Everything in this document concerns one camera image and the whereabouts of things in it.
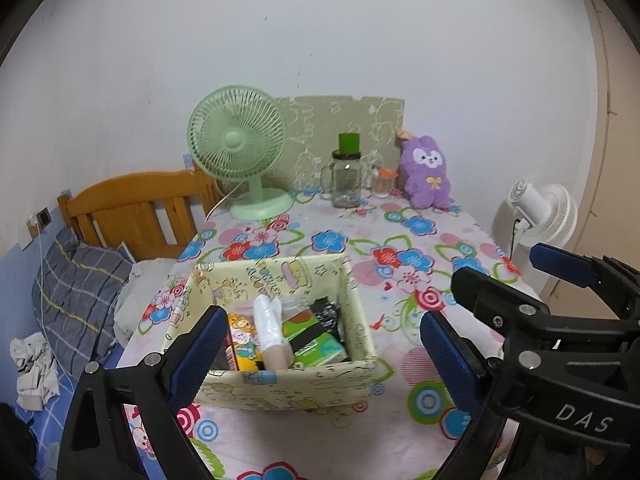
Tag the glass jar with green lid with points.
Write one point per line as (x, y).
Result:
(345, 185)

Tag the white standing fan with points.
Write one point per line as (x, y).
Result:
(545, 220)

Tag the purple plush rabbit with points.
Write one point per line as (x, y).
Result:
(425, 175)

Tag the floral tablecloth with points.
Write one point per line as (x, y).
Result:
(350, 245)

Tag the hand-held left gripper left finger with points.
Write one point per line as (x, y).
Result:
(192, 360)

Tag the white and beige roll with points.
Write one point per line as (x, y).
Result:
(270, 330)

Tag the clear plastic bag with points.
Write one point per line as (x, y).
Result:
(297, 307)

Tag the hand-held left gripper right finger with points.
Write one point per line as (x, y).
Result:
(450, 365)

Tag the small jar with orange lid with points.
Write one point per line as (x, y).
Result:
(385, 185)

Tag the beige door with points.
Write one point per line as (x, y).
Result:
(615, 135)

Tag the dark wall socket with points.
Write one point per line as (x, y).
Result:
(44, 217)

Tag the green desk fan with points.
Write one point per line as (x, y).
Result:
(235, 140)

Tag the green patterned board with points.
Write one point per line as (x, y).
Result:
(340, 115)

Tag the grey plaid pillow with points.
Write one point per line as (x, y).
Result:
(75, 290)

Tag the green tissue pack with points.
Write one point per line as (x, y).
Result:
(320, 350)

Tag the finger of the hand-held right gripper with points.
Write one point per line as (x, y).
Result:
(485, 295)
(560, 265)

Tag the white blanket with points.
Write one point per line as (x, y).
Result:
(142, 280)

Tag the white wall socket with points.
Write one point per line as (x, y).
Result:
(33, 227)

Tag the wooden bed headboard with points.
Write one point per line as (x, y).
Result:
(120, 200)

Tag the yellow printed fabric storage box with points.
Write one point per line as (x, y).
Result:
(280, 390)

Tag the yellow brown snack box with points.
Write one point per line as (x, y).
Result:
(245, 345)

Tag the blue bed sheet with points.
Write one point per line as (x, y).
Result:
(47, 435)

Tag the crumpled white cloth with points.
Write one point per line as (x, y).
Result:
(32, 370)

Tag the black crinkled packet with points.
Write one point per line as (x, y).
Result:
(327, 315)

